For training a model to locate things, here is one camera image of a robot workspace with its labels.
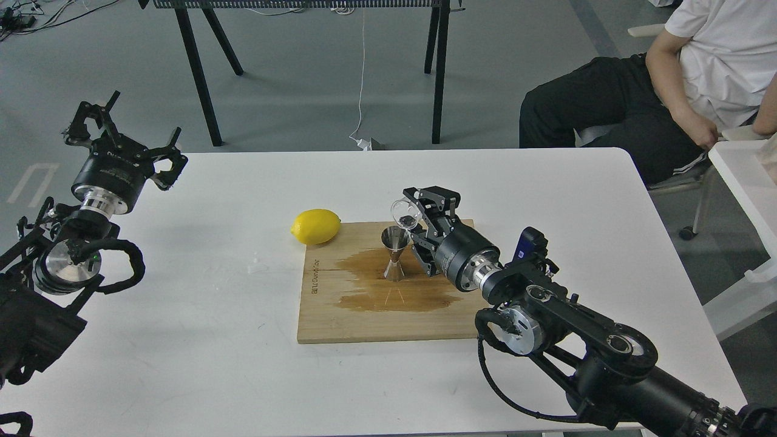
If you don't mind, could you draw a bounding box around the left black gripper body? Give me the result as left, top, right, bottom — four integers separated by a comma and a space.
70, 137, 155, 215

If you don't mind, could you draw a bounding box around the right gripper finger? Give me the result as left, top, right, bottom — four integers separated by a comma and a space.
410, 234, 444, 277
402, 186, 463, 240

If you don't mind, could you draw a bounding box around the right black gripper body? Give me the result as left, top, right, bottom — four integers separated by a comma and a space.
425, 218, 500, 293

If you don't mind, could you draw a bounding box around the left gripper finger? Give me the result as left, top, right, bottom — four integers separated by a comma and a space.
63, 90, 137, 152
137, 126, 189, 192

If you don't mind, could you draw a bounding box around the steel double jigger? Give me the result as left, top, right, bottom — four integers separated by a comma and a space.
381, 226, 411, 282

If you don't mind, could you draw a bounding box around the small clear glass cup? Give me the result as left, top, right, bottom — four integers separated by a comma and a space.
390, 198, 422, 231

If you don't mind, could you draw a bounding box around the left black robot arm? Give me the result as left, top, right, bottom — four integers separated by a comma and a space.
1, 92, 187, 385

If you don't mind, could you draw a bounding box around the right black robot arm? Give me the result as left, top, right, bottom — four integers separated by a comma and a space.
391, 186, 775, 436

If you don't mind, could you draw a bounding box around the wooden cutting board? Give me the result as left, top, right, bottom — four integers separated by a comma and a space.
297, 222, 487, 345

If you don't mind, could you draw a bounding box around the yellow lemon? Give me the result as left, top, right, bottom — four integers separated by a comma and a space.
290, 209, 341, 245

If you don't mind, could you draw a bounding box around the office chair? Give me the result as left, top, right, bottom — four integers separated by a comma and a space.
577, 23, 720, 240

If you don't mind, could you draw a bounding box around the seated person white shirt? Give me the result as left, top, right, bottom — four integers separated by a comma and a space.
518, 1, 776, 185

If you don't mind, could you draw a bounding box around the white hanging cable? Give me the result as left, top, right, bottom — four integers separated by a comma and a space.
349, 0, 387, 151

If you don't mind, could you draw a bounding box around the black metal table frame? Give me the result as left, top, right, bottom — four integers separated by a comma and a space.
137, 0, 466, 147

